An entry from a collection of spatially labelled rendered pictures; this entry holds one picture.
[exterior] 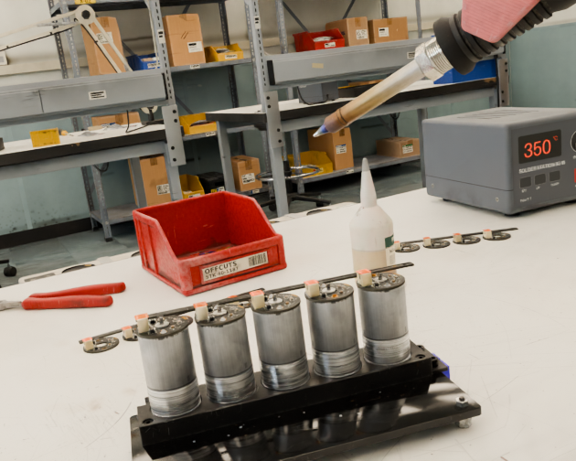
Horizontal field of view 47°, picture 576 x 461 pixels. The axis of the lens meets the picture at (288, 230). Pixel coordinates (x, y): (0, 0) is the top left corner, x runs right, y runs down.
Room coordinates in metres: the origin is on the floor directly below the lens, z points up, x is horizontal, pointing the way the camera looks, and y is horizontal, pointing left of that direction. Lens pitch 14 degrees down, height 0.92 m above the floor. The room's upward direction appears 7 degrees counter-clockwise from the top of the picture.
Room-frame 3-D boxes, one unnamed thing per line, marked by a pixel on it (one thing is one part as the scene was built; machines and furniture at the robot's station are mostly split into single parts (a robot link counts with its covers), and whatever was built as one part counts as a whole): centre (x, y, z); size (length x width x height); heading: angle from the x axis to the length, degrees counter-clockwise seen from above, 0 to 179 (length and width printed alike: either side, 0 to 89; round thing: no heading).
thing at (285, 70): (3.09, -0.59, 0.90); 1.30 x 0.06 x 0.12; 116
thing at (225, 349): (0.30, 0.04, 0.79); 0.02 x 0.02 x 0.05
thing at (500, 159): (0.71, -0.25, 0.80); 0.15 x 0.12 x 0.10; 19
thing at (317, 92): (3.08, -0.22, 0.80); 0.15 x 0.12 x 0.10; 45
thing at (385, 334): (0.32, -0.04, 0.79); 0.02 x 0.02 x 0.05
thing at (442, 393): (0.29, 0.01, 0.76); 0.16 x 0.07 x 0.01; 103
